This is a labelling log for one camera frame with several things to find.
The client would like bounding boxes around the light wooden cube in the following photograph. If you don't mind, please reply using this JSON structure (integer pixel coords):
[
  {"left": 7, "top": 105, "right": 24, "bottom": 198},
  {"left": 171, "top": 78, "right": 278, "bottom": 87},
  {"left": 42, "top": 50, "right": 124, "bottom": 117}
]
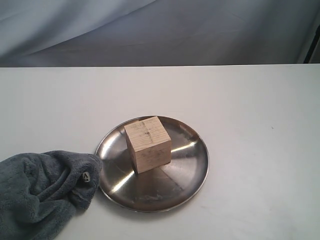
[{"left": 124, "top": 116, "right": 172, "bottom": 174}]

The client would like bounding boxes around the round stainless steel plate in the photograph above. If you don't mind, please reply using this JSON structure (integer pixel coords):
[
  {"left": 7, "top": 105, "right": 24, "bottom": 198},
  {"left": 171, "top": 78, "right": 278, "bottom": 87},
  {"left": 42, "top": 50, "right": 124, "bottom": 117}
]
[{"left": 95, "top": 116, "right": 210, "bottom": 213}]

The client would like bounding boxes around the grey fleece cloth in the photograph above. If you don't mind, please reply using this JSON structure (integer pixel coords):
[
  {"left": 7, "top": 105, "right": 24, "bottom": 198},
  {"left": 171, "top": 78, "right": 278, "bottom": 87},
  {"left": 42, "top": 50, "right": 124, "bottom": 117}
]
[{"left": 0, "top": 150, "right": 102, "bottom": 240}]

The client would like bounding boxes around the grey backdrop cloth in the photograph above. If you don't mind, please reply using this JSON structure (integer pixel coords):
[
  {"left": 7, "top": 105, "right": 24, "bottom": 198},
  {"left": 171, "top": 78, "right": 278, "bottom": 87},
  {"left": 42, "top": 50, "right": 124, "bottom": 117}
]
[{"left": 0, "top": 0, "right": 320, "bottom": 67}]

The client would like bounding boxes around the black vertical frame pole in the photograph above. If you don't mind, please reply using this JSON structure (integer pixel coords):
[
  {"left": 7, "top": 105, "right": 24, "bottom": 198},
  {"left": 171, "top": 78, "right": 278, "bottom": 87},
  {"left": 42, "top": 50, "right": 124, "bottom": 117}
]
[{"left": 303, "top": 13, "right": 320, "bottom": 64}]

